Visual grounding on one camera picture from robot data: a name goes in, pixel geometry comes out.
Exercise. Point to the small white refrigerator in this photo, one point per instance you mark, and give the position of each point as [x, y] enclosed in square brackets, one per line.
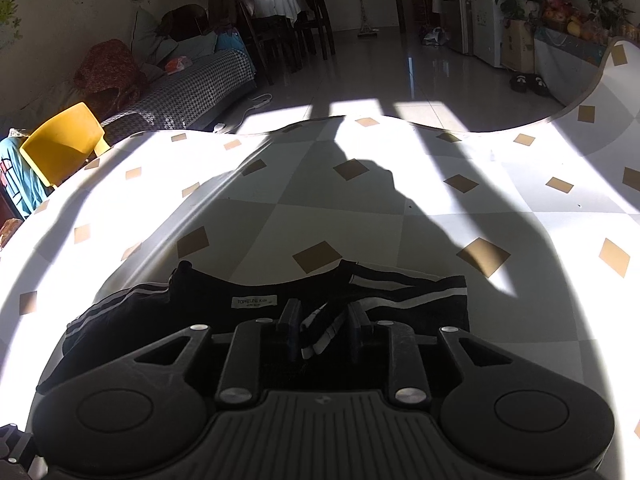
[487, 25]

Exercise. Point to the blue printed bag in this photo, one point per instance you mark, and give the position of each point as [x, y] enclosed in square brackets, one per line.
[231, 40]

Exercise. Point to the fruit basket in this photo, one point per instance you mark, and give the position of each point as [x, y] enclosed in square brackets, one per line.
[570, 17]

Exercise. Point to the brown patterned cloth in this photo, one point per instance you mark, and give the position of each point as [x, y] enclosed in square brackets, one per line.
[11, 234]

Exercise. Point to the dark brown cushion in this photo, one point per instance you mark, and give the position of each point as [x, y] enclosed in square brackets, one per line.
[185, 22]

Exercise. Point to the yellow plastic chair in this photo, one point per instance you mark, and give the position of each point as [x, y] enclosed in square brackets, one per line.
[65, 145]

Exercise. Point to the red knitted blanket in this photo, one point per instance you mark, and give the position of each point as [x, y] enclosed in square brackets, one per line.
[110, 75]

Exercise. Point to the brown jacket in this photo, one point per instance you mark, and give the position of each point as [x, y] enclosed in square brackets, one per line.
[227, 7]

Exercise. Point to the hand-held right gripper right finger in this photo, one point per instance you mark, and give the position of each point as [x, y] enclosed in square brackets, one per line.
[356, 325]

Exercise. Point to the broad-leaf potted plant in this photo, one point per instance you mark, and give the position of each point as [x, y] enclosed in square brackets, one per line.
[605, 0]

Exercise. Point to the white-clothed dining table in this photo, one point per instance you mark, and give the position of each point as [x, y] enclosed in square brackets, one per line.
[275, 5]

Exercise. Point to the floor mop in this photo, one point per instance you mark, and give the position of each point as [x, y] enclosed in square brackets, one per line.
[367, 34]

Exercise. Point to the grey-green cushion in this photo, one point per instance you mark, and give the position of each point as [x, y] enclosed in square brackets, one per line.
[150, 35]

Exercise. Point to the orange tissue packet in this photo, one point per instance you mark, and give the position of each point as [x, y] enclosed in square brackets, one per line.
[178, 65]

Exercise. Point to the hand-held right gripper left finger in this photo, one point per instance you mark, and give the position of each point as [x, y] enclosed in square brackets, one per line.
[290, 320]

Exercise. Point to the dark wooden dining chair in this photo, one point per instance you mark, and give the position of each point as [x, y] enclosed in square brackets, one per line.
[315, 15]
[255, 50]

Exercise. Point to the silver refrigerator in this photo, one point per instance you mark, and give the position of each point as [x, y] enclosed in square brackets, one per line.
[452, 10]

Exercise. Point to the houndstooth sofa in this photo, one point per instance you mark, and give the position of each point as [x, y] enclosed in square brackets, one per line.
[190, 90]

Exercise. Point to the teal printed cloth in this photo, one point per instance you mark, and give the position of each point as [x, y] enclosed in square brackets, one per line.
[22, 180]

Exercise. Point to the blue plastic bag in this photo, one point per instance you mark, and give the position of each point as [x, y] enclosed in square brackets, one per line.
[434, 36]

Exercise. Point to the cardboard box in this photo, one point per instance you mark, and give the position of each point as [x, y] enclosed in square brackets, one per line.
[519, 45]

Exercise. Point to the black striped t-shirt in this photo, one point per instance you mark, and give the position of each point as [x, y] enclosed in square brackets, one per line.
[225, 300]

